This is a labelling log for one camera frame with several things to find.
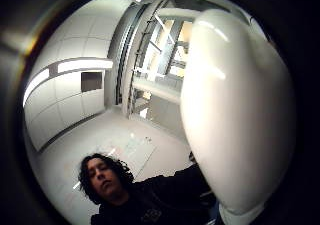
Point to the white balcony ledge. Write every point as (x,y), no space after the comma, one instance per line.
(156,89)

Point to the dark square ceiling panel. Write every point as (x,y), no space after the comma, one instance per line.
(91,81)

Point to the long ceiling light strip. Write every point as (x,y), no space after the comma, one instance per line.
(83,65)

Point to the the person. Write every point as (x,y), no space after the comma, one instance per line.
(160,198)

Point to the glass window wall with frames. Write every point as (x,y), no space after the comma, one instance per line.
(166,48)

